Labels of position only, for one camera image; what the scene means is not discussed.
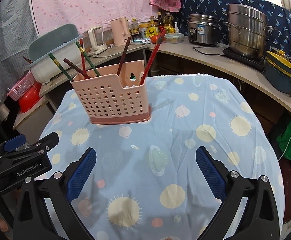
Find clear food container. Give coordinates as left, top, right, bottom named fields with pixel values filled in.
left=164, top=33, right=184, bottom=44

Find black induction cooker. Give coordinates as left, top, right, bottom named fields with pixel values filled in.
left=222, top=48, right=264, bottom=73

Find white teal dish rack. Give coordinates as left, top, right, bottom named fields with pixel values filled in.
left=28, top=23, right=82, bottom=84

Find pink perforated utensil holder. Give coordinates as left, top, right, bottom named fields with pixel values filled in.
left=71, top=60, right=151, bottom=125

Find pink plastic basket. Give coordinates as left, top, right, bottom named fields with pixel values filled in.
left=7, top=71, right=35, bottom=101

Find brown chopstick middle holder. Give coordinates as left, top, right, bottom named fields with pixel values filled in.
left=117, top=36, right=132, bottom=76

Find silver rice cooker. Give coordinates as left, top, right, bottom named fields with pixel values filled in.
left=188, top=14, right=219, bottom=46

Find red chopstick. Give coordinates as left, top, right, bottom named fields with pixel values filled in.
left=79, top=39, right=86, bottom=74
left=139, top=29, right=167, bottom=86

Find pink dotted curtain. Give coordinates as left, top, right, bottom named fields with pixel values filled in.
left=30, top=0, right=157, bottom=35

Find red tomato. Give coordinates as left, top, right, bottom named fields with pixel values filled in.
left=150, top=34, right=160, bottom=44

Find grey striped sheet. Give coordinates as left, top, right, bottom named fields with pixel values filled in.
left=0, top=0, right=37, bottom=105

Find pink electric kettle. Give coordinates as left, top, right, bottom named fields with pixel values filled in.
left=110, top=17, right=130, bottom=46

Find yellow teal stacked bowls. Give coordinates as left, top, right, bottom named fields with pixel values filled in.
left=264, top=50, right=291, bottom=94

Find red chopstick in holder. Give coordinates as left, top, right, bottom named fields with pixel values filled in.
left=79, top=39, right=86, bottom=74

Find brown chopstick in holder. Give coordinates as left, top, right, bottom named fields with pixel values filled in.
left=63, top=58, right=91, bottom=79

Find blue patterned tablecloth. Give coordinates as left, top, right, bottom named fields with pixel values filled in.
left=43, top=75, right=285, bottom=239

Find white glass kettle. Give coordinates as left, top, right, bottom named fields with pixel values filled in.
left=87, top=26, right=107, bottom=56

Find cooking oil bottle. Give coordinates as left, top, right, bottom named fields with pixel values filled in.
left=163, top=12, right=175, bottom=33

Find red plastic basin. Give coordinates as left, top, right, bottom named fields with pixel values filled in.
left=18, top=81, right=41, bottom=113

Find navy floral cloth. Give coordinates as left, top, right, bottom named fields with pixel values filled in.
left=176, top=0, right=291, bottom=61

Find stainless steamer pot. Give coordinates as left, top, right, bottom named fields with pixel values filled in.
left=224, top=3, right=276, bottom=60

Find green chopstick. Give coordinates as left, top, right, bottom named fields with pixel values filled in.
left=76, top=42, right=101, bottom=76
left=49, top=53, right=73, bottom=82

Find green chopstick in holder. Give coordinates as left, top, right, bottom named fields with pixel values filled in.
left=49, top=53, right=73, bottom=82

